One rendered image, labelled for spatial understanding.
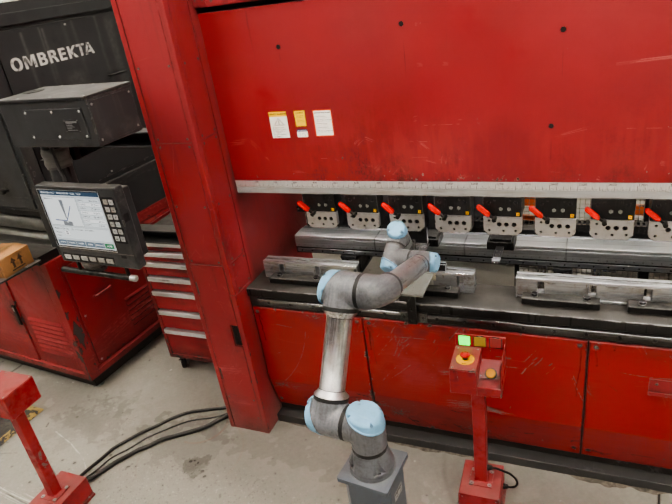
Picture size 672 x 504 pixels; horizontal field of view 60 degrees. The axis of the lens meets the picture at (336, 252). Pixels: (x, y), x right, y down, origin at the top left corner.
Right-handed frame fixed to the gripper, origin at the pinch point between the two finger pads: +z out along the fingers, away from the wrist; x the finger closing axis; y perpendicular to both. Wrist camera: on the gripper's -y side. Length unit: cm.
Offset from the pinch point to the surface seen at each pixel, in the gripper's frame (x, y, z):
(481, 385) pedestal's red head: -31, -47, 5
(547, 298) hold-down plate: -56, -8, 11
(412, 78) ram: -5, 56, -54
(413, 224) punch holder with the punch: -1.2, 17.1, -7.0
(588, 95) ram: -67, 45, -51
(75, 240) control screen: 136, -8, -45
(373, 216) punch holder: 16.6, 20.6, -8.2
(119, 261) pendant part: 114, -16, -42
